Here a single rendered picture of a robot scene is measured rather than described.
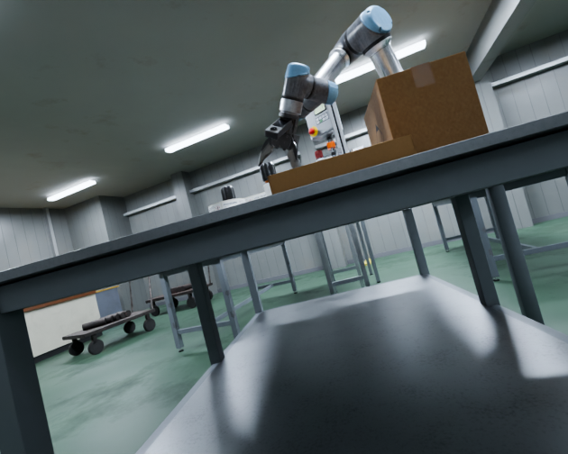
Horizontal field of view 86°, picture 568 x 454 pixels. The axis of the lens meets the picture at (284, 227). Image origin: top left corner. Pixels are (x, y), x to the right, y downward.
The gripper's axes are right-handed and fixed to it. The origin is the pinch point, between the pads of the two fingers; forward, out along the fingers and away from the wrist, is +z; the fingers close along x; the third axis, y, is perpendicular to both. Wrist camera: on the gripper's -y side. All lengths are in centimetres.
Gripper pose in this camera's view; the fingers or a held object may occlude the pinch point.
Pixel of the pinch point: (275, 172)
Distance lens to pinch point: 110.4
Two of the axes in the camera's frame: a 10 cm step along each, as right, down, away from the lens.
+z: -2.0, 9.3, 3.1
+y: 3.9, -2.2, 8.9
